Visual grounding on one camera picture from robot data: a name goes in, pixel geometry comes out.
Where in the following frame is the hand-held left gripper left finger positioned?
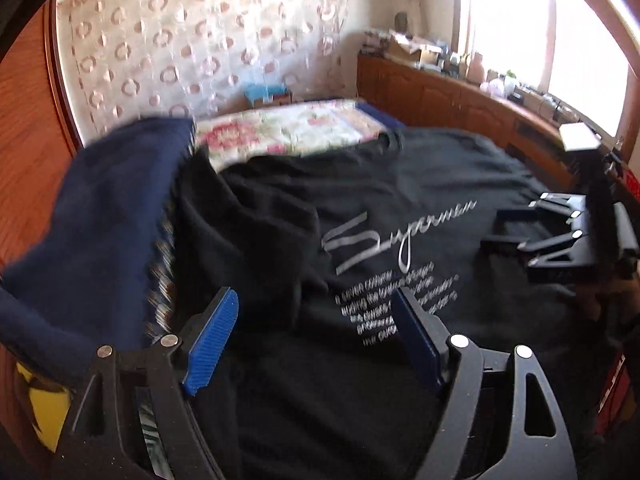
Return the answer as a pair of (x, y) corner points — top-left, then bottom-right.
(52, 287), (240, 480)

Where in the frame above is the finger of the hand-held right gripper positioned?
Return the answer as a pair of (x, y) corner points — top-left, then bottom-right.
(480, 229), (598, 283)
(495, 191), (588, 228)

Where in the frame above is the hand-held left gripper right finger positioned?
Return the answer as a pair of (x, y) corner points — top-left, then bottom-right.
(390, 287), (577, 480)

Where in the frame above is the black printed t-shirt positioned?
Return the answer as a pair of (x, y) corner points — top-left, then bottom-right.
(172, 127), (616, 480)

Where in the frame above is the clutter of small items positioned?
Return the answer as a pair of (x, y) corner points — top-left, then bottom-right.
(361, 30), (591, 123)

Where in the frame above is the wooden cabinet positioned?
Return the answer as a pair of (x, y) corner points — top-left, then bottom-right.
(356, 54), (616, 192)

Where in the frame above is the pink bottle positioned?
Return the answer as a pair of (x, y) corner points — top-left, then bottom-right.
(466, 52), (487, 84)

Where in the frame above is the navy blue folded blanket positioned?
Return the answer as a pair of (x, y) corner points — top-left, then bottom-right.
(0, 117), (197, 386)

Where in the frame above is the red printed bag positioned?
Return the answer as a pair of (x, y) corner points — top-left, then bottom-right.
(595, 340), (640, 436)

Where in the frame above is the dark blue cloth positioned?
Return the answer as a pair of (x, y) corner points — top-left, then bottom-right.
(354, 101), (407, 135)

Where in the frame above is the yellow plush toy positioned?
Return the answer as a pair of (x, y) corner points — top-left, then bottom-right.
(14, 360), (75, 455)

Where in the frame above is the bright window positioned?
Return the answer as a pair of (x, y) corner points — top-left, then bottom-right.
(450, 0), (632, 137)

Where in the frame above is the open cardboard box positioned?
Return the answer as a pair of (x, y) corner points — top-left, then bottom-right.
(386, 34), (442, 65)

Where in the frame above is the floral bedsheet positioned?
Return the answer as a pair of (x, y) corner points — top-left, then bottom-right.
(192, 99), (396, 172)

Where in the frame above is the cardboard box with blue plastic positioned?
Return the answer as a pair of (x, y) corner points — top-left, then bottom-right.
(243, 84), (294, 109)

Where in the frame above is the wooden slatted wardrobe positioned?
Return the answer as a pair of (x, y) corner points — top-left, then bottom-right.
(0, 7), (83, 281)

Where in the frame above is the circle patterned curtain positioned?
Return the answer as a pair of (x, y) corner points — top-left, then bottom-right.
(56, 0), (353, 147)

